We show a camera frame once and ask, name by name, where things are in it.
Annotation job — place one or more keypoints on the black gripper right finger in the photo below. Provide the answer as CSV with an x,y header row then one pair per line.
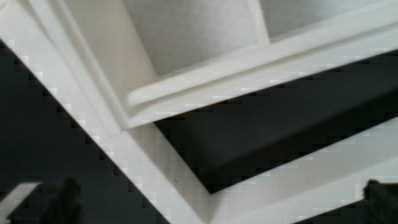
x,y
379,211

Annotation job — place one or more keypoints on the white cabinet body box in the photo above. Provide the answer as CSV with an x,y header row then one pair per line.
x,y
144,58

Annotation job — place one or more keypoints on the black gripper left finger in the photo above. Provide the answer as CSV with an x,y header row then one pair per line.
x,y
43,203

